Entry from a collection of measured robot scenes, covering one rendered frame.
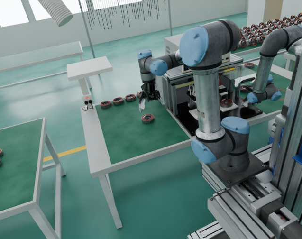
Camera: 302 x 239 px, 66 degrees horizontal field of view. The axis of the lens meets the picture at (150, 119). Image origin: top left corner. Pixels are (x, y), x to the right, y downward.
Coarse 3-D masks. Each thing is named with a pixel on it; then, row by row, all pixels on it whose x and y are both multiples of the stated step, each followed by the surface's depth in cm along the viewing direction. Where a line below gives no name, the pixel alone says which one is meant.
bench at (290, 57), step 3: (285, 54) 288; (288, 54) 285; (291, 54) 284; (285, 57) 290; (288, 57) 286; (291, 57) 282; (294, 57) 277; (288, 60) 291; (291, 60) 289; (294, 60) 279; (288, 63) 292; (291, 63) 292; (288, 66) 294; (291, 66) 294; (288, 69) 295
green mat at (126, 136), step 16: (112, 112) 222; (128, 112) 218; (144, 112) 214; (160, 112) 211; (112, 128) 199; (128, 128) 196; (144, 128) 193; (160, 128) 190; (176, 128) 187; (112, 144) 181; (128, 144) 178; (144, 144) 176; (160, 144) 173; (112, 160) 165
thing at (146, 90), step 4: (152, 80) 125; (148, 84) 123; (152, 84) 124; (144, 88) 132; (148, 88) 126; (152, 88) 125; (144, 92) 130; (148, 92) 127; (152, 92) 126; (156, 92) 127; (148, 96) 128; (152, 96) 129; (156, 96) 129; (148, 100) 127
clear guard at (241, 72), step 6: (234, 66) 197; (240, 66) 195; (222, 72) 190; (228, 72) 189; (234, 72) 187; (240, 72) 186; (246, 72) 184; (252, 72) 183; (228, 78) 180; (234, 78) 178; (240, 78) 178; (246, 78) 179; (234, 84) 176; (240, 84) 177; (246, 84) 178
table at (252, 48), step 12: (252, 24) 380; (264, 24) 385; (288, 24) 367; (300, 24) 357; (240, 36) 348; (252, 36) 339; (264, 36) 326; (240, 48) 324; (252, 48) 318; (252, 60) 427
